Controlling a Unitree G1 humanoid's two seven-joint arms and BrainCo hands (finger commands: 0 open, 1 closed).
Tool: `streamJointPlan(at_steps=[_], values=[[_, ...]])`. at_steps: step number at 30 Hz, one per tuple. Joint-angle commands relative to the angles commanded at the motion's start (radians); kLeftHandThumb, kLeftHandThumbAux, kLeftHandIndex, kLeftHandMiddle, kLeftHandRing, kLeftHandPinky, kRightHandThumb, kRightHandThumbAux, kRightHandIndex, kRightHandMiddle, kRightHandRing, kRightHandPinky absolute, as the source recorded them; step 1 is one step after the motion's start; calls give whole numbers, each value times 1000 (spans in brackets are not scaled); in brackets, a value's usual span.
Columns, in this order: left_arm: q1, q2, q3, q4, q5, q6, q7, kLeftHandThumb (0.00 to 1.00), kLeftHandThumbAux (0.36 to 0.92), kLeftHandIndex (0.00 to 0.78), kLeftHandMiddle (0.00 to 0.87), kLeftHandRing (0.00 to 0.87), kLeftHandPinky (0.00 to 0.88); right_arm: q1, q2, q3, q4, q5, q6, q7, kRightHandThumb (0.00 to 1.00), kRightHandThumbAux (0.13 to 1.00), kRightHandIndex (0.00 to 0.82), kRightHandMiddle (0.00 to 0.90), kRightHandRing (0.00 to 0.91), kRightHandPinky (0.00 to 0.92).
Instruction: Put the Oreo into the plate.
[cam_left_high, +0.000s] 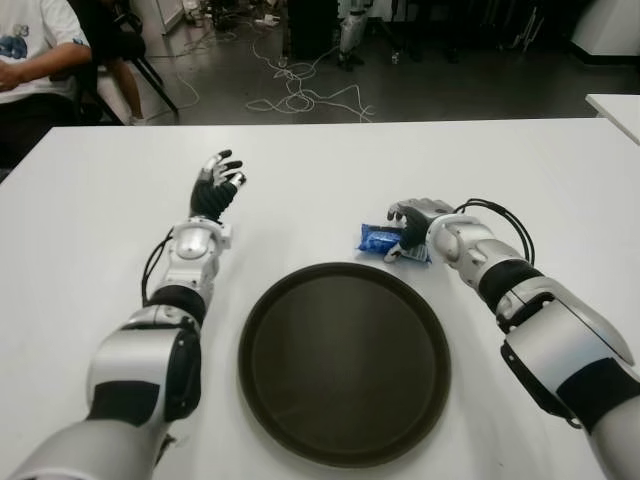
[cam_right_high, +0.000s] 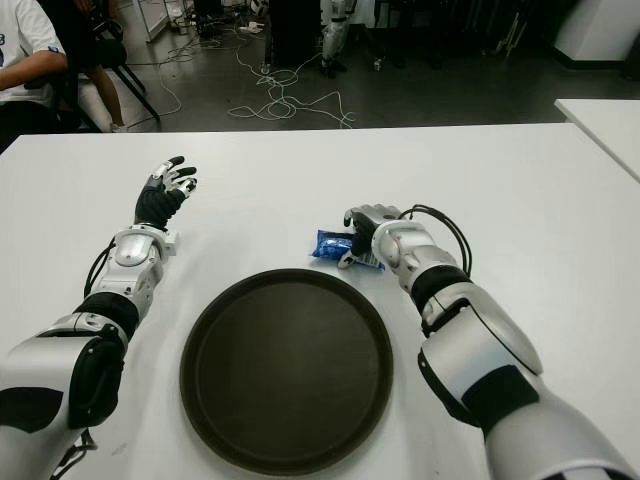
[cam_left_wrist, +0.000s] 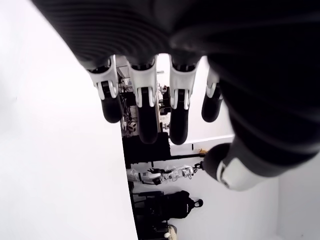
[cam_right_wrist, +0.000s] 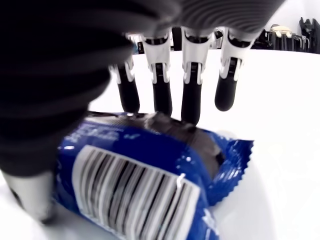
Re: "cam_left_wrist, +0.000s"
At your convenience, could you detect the robot left hand black silver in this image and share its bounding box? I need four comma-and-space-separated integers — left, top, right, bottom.
29, 0, 320, 193

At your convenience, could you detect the black gantry bar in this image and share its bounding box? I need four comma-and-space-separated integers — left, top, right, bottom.
129, 152, 206, 166

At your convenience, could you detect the black cabinet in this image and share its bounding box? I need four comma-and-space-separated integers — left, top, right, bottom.
122, 131, 171, 165

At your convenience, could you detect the silver humanoid robot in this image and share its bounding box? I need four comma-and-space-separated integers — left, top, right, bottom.
126, 162, 204, 186

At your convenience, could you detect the beige shoe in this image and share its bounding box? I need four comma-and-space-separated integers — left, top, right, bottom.
163, 223, 178, 240

